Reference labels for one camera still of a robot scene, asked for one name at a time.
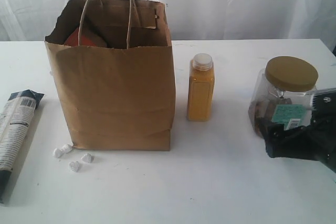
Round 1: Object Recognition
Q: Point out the clear nut jar gold lid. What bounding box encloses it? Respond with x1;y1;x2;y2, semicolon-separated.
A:
248;56;319;137

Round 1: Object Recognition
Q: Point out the dark blue pasta packet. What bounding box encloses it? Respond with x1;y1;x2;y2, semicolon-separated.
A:
1;90;44;204

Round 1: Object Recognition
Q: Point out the white backdrop curtain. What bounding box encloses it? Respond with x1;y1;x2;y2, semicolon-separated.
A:
1;0;335;50

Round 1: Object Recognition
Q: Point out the small brown paper pouch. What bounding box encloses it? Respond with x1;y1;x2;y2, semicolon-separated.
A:
64;19;108;48

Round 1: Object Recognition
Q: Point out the yellow juice bottle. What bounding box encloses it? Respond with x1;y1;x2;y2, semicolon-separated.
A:
187;53;215;121

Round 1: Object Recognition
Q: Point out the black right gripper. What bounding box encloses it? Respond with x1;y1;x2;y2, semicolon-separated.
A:
264;111;336;175

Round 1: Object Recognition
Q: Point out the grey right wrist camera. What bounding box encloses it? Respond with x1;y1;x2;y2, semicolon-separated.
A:
306;88;335;113

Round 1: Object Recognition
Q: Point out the white crumpled pellet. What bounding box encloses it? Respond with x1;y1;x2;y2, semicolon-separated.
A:
81;153;94;164
69;161;81;173
60;144;73;154
52;148;64;158

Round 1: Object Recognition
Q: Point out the large brown paper bag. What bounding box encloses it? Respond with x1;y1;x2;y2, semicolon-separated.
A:
45;0;176;151

